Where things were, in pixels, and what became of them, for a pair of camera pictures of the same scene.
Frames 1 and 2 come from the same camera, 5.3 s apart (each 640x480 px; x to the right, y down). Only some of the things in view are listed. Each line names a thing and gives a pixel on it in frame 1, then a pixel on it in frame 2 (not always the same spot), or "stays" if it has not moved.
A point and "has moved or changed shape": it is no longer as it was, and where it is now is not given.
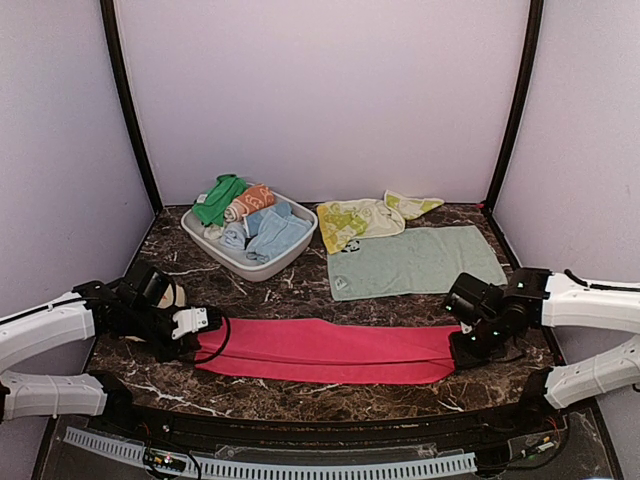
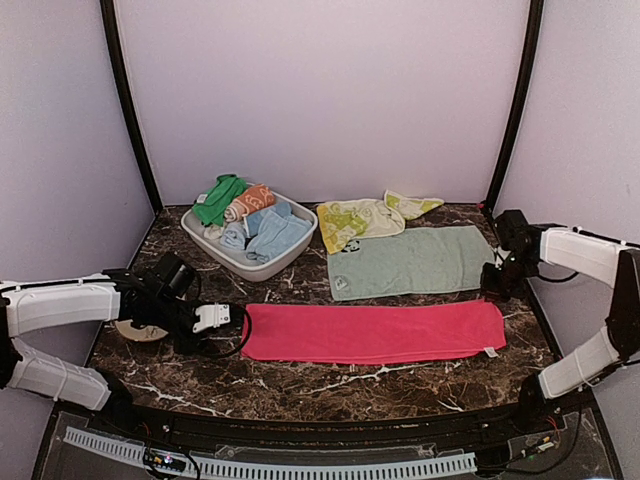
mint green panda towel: x=417 y=259 stays
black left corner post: x=108 y=14 stays
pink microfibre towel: x=308 y=350 has moved or changed shape
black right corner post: x=526 y=80 stays
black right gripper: x=463 y=359 to x=491 y=289
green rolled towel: x=210 y=207 stays
